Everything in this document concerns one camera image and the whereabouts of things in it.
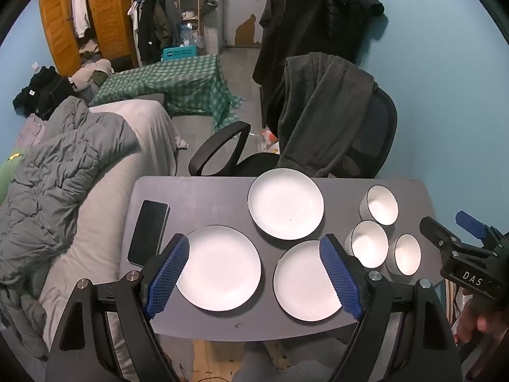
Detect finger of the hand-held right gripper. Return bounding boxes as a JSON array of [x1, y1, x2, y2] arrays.
[[455, 211, 499, 247], [419, 216, 463, 261]]

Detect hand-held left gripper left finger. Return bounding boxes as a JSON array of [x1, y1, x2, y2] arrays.
[[45, 234, 191, 382]]

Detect white bed sheet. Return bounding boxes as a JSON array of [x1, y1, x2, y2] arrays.
[[38, 99, 188, 369]]

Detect black smartphone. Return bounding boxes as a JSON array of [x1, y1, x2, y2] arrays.
[[128, 200, 170, 267]]

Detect grey duvet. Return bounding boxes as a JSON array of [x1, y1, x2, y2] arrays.
[[0, 96, 143, 285]]

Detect wooden wardrobe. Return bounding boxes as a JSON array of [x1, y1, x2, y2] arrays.
[[38, 0, 140, 77]]

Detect light wooden boards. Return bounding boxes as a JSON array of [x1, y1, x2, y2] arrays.
[[444, 282, 464, 345]]

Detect white plate with dark rim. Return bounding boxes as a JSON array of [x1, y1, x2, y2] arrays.
[[273, 240, 345, 322], [248, 168, 324, 240], [176, 225, 262, 312]]

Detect wooden shelf rack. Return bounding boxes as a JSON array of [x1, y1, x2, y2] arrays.
[[172, 0, 206, 54]]

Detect black coats pile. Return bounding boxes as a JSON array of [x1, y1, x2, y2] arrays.
[[253, 0, 385, 128]]

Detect black mesh office chair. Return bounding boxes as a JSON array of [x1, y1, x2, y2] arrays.
[[189, 85, 398, 180]]

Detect crumpled plastic bag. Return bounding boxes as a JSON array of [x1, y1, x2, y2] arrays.
[[258, 126, 280, 154]]

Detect dark hanging clothes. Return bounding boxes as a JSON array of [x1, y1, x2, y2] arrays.
[[127, 0, 184, 65]]

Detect black clothes pile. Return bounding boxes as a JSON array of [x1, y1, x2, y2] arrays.
[[13, 66, 75, 120]]

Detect teal box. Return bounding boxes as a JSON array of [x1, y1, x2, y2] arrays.
[[163, 46, 199, 60]]

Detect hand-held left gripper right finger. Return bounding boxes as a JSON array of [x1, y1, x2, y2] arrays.
[[319, 234, 464, 382]]

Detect green checkered cloth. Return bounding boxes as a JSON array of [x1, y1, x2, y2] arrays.
[[91, 53, 247, 133]]

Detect dark grey towel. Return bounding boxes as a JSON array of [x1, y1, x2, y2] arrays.
[[277, 53, 378, 178]]

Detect lilac cloth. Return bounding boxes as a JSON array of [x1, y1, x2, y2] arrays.
[[16, 113, 49, 152]]

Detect grey door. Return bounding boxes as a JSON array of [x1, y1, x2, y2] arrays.
[[218, 0, 276, 48]]

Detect white hanging shirt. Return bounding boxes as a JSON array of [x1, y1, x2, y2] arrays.
[[72, 0, 91, 39]]

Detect person's right hand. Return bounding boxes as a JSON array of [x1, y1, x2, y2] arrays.
[[455, 288, 499, 345]]

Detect white bowl with dark rim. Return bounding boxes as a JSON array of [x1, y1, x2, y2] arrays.
[[345, 220, 389, 268], [359, 185, 399, 226], [386, 233, 422, 276]]

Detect green pillow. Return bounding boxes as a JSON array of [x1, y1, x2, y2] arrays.
[[0, 149, 25, 204]]

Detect beige clothes pile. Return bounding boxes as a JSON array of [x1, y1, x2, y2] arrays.
[[69, 59, 114, 93]]

